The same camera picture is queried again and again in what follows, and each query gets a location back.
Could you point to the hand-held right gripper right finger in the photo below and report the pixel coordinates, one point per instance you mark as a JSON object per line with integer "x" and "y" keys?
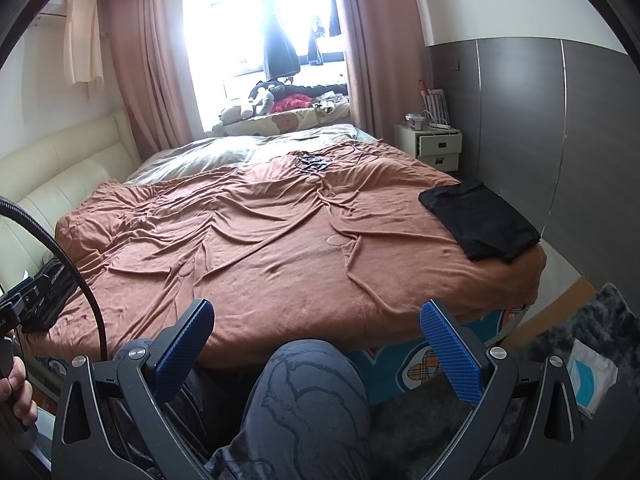
{"x": 452, "y": 355}

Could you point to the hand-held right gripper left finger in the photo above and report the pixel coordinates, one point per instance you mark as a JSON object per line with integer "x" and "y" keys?
{"x": 184, "y": 355}

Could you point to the black pants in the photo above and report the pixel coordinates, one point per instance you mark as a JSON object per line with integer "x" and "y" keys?
{"x": 480, "y": 220}

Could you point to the person's left hand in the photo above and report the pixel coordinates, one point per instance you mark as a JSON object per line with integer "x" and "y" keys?
{"x": 22, "y": 395}

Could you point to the black bag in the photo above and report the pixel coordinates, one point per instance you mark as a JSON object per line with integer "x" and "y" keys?
{"x": 60, "y": 295}

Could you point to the orange-brown blanket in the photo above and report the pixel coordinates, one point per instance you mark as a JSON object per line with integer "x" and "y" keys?
{"x": 250, "y": 260}

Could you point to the person's leg in grey trousers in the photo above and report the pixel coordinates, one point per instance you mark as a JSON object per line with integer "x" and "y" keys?
{"x": 300, "y": 410}

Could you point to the white and blue bag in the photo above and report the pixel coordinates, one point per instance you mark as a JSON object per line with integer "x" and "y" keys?
{"x": 592, "y": 377}

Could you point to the cream padded headboard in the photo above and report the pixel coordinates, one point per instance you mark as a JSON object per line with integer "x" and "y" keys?
{"x": 65, "y": 160}

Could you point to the white nightstand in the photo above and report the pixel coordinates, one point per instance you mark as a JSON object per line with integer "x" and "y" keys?
{"x": 440, "y": 149}

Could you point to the patterned beige pillows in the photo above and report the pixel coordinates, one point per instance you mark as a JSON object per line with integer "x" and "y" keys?
{"x": 225, "y": 152}

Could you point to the white power strip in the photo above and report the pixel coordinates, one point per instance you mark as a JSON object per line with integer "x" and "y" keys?
{"x": 442, "y": 128}

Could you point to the small clear jar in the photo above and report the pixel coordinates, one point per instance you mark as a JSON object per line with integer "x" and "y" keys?
{"x": 415, "y": 121}

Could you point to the dark grey wardrobe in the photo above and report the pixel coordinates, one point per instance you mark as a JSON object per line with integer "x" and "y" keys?
{"x": 550, "y": 135}

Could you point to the plush toys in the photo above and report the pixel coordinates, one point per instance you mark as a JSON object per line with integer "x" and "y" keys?
{"x": 245, "y": 105}

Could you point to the red cloth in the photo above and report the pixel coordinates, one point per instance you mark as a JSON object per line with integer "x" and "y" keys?
{"x": 290, "y": 104}

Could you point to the short cream curtain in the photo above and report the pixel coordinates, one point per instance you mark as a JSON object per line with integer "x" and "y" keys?
{"x": 82, "y": 40}

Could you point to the pink curtain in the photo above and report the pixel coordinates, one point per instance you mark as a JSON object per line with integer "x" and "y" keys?
{"x": 150, "y": 60}
{"x": 380, "y": 50}

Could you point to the black garment heap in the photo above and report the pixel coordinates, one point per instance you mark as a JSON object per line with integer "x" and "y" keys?
{"x": 320, "y": 89}

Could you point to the large dark hanging garment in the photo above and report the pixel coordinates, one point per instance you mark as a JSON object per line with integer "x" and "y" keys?
{"x": 280, "y": 40}

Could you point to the small dark hanging garment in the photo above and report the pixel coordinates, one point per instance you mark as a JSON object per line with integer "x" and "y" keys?
{"x": 335, "y": 12}

